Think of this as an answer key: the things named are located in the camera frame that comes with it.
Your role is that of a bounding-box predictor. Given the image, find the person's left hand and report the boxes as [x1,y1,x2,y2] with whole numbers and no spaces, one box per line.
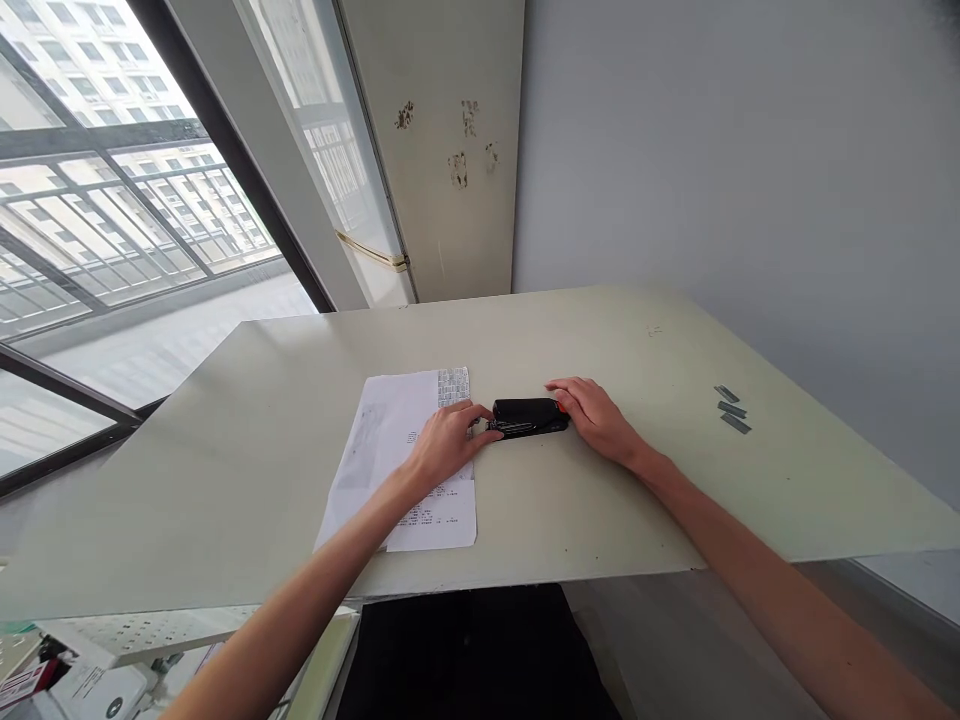
[407,401,499,493]

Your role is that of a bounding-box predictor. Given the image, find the person's right hand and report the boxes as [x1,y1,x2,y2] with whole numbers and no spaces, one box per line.
[544,376,651,473]

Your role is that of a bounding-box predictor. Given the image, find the person's left fingers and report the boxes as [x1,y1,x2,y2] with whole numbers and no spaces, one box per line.
[438,401,496,441]

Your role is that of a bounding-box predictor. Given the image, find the person's right fingers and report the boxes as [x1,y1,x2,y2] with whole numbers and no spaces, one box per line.
[544,376,604,411]

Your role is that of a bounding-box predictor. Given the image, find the black stapler with orange end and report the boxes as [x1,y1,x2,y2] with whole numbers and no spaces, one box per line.
[479,398,572,445]

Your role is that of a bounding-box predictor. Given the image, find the white printed paper sheet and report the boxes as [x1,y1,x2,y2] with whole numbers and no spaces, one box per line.
[383,366,480,554]

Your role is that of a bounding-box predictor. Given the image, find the white sheet with grey print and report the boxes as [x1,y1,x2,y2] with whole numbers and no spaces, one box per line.
[312,374,444,554]

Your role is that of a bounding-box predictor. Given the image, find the person's legs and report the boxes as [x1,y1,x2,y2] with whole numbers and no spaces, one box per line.
[335,582,624,720]

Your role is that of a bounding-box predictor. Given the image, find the worn white refrigerator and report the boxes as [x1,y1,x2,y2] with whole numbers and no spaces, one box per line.
[334,0,527,310]

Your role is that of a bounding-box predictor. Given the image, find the white perforated metal rack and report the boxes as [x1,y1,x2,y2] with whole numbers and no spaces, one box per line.
[0,602,363,720]

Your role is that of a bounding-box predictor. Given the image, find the dark framed window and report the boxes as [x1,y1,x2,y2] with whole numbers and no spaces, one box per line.
[0,0,411,498]

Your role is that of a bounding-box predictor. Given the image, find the white box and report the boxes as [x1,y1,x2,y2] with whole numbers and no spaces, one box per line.
[44,659,151,720]

